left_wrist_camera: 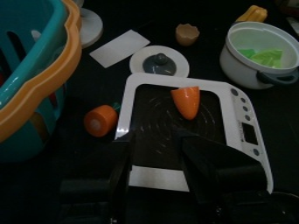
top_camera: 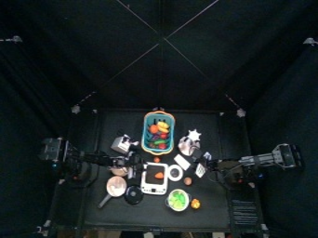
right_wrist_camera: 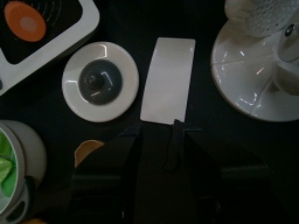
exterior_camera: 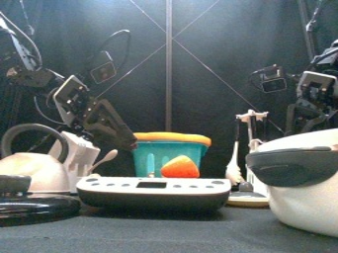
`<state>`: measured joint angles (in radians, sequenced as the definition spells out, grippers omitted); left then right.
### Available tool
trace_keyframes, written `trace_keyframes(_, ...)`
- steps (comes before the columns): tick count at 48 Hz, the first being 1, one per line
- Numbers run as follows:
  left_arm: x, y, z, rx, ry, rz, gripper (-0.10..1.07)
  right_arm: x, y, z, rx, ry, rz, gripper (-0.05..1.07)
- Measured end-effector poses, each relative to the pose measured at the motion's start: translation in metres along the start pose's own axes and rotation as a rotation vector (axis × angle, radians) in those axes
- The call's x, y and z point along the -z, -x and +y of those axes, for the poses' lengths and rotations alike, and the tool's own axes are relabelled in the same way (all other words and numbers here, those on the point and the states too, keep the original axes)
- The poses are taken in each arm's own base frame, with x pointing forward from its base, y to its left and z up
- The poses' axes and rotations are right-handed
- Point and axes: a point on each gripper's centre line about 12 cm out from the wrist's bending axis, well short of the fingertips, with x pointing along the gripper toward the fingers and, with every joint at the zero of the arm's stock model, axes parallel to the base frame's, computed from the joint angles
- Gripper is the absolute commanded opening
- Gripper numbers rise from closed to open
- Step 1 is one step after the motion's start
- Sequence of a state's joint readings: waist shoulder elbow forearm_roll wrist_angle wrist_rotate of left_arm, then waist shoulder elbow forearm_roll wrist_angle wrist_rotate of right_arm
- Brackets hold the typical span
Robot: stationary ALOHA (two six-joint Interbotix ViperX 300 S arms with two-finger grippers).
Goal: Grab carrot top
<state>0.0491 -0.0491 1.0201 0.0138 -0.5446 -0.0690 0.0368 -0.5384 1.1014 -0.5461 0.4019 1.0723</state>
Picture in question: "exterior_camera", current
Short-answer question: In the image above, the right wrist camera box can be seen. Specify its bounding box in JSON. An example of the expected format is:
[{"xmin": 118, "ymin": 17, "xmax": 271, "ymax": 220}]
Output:
[{"xmin": 257, "ymin": 65, "xmax": 288, "ymax": 94}]

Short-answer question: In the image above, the white rice cooker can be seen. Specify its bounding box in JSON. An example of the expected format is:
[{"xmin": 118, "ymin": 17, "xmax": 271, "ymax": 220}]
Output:
[{"xmin": 244, "ymin": 127, "xmax": 338, "ymax": 239}]

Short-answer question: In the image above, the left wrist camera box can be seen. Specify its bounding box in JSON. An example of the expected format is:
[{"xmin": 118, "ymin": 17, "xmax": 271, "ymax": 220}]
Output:
[{"xmin": 88, "ymin": 50, "xmax": 118, "ymax": 85}]

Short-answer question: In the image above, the white toy spoon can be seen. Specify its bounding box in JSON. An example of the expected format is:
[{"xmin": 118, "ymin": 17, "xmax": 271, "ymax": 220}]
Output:
[{"xmin": 85, "ymin": 148, "xmax": 120, "ymax": 176}]

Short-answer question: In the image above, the white toy utensil holder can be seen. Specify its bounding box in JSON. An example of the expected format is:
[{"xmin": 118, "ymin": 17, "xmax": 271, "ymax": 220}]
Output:
[{"xmin": 46, "ymin": 130, "xmax": 101, "ymax": 194}]

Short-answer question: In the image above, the teal basket with yellow rim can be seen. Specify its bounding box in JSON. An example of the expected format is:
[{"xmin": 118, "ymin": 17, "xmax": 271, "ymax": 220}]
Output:
[{"xmin": 130, "ymin": 131, "xmax": 212, "ymax": 179}]

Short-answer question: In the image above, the black round pan lid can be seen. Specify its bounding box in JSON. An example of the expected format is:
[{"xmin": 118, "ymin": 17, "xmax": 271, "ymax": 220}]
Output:
[{"xmin": 0, "ymin": 174, "xmax": 82, "ymax": 228}]

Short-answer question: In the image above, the white and black kitchen scale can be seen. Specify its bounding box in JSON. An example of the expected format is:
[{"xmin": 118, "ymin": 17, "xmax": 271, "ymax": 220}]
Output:
[{"xmin": 74, "ymin": 176, "xmax": 233, "ymax": 213}]

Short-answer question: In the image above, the white kettle with grey handle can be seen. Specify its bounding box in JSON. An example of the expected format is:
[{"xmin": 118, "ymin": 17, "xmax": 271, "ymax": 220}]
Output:
[{"xmin": 0, "ymin": 123, "xmax": 72, "ymax": 194}]

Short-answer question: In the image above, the orange toy carrot top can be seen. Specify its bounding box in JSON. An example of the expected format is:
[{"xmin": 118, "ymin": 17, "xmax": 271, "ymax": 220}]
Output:
[{"xmin": 160, "ymin": 154, "xmax": 201, "ymax": 179}]

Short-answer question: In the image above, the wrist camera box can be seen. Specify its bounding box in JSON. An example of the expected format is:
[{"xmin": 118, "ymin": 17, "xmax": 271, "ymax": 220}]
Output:
[
  {"xmin": 257, "ymin": 65, "xmax": 288, "ymax": 94},
  {"xmin": 88, "ymin": 50, "xmax": 118, "ymax": 85}
]

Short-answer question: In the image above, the white toy spatula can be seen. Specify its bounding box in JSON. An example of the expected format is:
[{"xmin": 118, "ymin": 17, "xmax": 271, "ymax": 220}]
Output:
[{"xmin": 224, "ymin": 140, "xmax": 245, "ymax": 186}]

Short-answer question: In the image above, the black camera cable loop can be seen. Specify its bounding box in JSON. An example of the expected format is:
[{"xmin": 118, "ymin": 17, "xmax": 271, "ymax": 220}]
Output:
[{"xmin": 93, "ymin": 29, "xmax": 133, "ymax": 72}]

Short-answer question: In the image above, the metal frame pole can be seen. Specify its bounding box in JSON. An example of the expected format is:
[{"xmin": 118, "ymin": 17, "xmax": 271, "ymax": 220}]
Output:
[{"xmin": 165, "ymin": 0, "xmax": 172, "ymax": 132}]

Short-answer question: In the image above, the white utensil rack stand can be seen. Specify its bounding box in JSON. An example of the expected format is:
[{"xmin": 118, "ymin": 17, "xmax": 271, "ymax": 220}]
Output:
[{"xmin": 233, "ymin": 109, "xmax": 271, "ymax": 199}]

